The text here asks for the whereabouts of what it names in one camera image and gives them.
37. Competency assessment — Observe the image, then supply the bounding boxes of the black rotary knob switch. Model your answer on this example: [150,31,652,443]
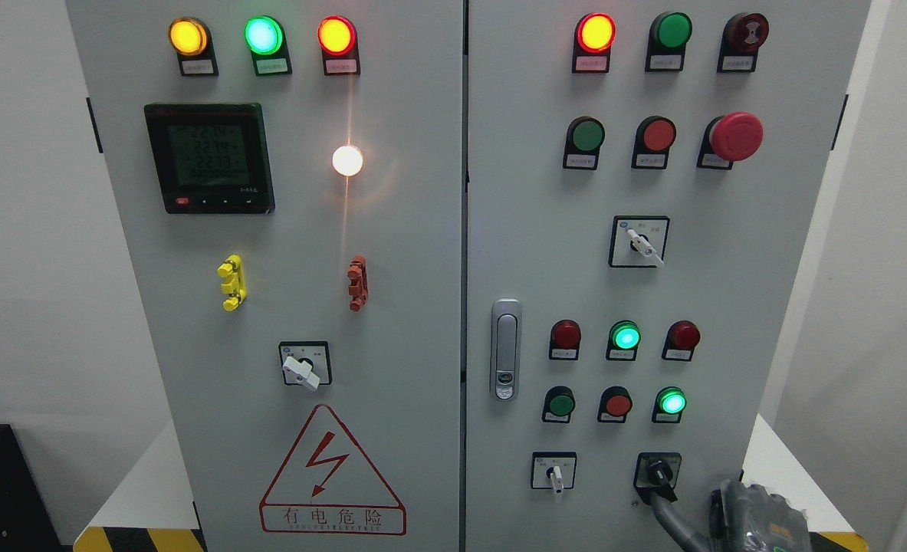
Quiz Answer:
[634,453,682,505]

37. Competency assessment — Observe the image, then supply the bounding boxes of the red terminal connector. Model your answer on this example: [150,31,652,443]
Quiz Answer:
[346,255,370,312]

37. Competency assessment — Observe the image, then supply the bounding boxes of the dark red light left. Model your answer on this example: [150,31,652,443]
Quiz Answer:
[548,319,582,361]

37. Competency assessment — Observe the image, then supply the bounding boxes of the dark red light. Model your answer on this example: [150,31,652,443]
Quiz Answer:
[661,319,701,361]
[548,319,582,361]

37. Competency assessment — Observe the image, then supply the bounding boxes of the white glowing indicator light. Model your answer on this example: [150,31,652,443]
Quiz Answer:
[331,144,364,178]

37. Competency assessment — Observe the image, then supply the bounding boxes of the green push button lower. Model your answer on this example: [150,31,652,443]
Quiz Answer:
[541,386,576,423]

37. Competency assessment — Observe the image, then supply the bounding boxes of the green push button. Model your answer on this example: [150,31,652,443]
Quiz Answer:
[541,386,576,423]
[645,11,694,72]

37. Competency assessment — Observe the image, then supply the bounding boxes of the lit green light middle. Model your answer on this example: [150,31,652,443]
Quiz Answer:
[605,319,640,361]

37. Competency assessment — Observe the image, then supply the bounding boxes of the lit green light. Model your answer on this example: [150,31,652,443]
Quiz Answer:
[605,319,640,361]
[652,386,688,424]

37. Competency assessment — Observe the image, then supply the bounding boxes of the green push button second row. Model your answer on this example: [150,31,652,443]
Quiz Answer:
[563,116,605,170]

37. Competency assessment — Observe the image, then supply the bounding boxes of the grey left cabinet door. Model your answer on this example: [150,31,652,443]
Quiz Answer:
[65,1,464,551]

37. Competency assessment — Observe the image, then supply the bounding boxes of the grey cabinet door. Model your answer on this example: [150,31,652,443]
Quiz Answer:
[65,1,464,551]
[464,1,870,551]

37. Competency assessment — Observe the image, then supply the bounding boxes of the red push button lower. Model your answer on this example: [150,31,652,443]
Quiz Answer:
[596,386,634,423]

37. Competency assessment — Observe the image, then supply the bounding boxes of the grey right cabinet door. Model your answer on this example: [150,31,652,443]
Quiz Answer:
[464,1,870,551]

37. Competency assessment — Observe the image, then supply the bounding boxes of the yellow terminal connector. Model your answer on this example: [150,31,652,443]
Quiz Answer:
[217,254,247,312]

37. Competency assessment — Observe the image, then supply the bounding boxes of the dark red light right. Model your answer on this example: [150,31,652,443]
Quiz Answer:
[661,319,701,361]

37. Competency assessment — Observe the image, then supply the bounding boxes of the red push button second row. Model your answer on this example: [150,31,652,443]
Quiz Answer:
[631,116,677,170]

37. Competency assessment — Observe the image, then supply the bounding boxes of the red electric hazard warning sticker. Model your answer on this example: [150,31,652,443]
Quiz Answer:
[259,404,406,537]

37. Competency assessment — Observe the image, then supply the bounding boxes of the lit green light lower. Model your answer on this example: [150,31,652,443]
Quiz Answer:
[652,386,688,424]

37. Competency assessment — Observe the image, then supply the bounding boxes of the red indicator light left door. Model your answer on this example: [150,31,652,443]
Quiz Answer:
[317,15,361,76]

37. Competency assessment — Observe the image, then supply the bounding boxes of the red indicator light door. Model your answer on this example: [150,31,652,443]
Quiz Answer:
[571,11,616,74]
[317,15,361,76]

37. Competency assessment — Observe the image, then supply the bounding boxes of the black digital power meter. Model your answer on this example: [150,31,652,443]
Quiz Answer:
[144,103,277,215]

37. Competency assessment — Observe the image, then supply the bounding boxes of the red indicator light right door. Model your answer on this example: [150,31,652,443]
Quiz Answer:
[571,11,616,74]

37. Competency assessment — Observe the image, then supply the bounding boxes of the green indicator light top left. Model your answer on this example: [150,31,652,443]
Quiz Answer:
[244,15,292,76]

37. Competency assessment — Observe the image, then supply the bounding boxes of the red emergency stop button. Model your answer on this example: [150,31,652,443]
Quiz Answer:
[696,111,763,170]

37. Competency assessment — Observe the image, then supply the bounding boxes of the green push button top right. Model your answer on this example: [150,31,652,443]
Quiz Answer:
[645,11,694,72]

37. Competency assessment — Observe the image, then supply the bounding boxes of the yellow indicator light top left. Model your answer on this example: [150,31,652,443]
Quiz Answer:
[169,17,219,77]

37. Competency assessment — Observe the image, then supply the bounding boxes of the dark red buzzer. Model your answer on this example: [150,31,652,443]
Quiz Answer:
[717,11,770,74]

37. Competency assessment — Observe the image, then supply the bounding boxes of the black box lower left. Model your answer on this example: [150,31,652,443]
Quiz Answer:
[0,424,63,551]

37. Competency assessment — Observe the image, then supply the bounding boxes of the silver door handle lock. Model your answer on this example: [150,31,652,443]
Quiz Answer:
[489,298,522,401]

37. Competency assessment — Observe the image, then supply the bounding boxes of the white selector switch left door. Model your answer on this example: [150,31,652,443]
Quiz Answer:
[278,341,334,392]

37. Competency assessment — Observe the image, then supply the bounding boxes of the white selector switch right upper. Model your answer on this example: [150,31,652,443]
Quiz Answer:
[608,215,670,268]

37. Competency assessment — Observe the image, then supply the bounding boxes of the white selector switch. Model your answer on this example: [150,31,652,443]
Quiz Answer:
[608,215,670,268]
[530,451,578,496]

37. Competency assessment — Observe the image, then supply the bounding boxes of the white selector switch bottom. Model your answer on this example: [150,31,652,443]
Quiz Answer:
[530,451,578,496]

